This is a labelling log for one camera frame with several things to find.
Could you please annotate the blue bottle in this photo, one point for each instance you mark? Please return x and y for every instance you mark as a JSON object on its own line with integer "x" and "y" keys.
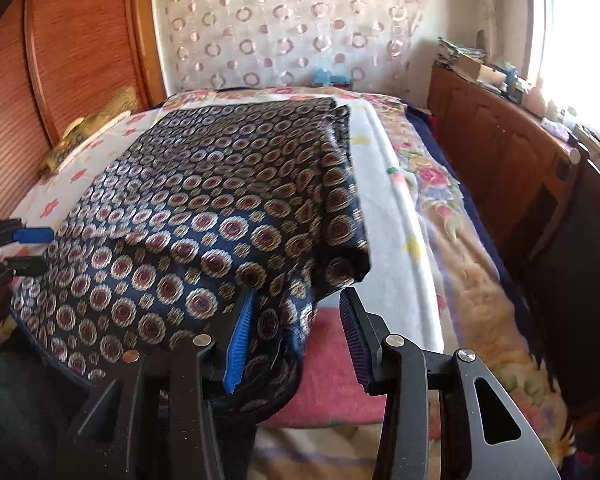
{"x": 511, "y": 82}

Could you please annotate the sheer circle pattern curtain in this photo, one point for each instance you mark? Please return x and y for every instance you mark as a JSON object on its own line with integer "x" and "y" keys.
{"x": 280, "y": 10}

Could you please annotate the wooden cabinet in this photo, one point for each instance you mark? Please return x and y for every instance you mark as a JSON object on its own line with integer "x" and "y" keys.
{"x": 490, "y": 130}

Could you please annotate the yellow patterned pillow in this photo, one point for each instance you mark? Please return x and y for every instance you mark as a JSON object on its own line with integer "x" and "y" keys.
{"x": 105, "y": 110}

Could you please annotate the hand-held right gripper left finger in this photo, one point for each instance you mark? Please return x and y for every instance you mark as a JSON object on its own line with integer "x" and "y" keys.
{"x": 239, "y": 345}

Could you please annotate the stack of papers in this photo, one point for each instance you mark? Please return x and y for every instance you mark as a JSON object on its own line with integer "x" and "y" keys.
{"x": 460, "y": 49}

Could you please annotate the floral rose blanket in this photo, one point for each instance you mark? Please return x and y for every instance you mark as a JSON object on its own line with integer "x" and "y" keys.
{"x": 480, "y": 280}

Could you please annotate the wooden slatted headboard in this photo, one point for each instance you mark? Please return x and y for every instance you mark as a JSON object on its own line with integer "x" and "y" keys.
{"x": 80, "y": 35}

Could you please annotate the teal box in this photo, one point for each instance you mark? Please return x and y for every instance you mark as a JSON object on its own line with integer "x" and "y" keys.
{"x": 330, "y": 77}

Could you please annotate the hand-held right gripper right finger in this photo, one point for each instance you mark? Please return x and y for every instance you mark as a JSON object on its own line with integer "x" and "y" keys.
{"x": 360, "y": 345}

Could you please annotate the bright window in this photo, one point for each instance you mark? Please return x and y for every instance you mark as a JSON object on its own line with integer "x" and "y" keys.
{"x": 580, "y": 35}

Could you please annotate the pink towel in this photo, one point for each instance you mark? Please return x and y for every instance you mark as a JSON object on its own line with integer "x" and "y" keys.
{"x": 330, "y": 385}

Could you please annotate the person's dark green clothing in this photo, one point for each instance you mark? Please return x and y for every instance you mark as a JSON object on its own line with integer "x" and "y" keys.
{"x": 15, "y": 410}

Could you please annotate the navy medallion print garment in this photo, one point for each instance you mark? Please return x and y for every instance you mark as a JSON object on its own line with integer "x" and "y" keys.
{"x": 205, "y": 200}

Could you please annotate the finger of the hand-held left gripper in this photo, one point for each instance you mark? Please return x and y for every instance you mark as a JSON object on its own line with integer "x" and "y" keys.
{"x": 27, "y": 265}
{"x": 35, "y": 235}

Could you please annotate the dark panel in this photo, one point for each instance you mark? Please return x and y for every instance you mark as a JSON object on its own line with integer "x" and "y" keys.
{"x": 580, "y": 300}

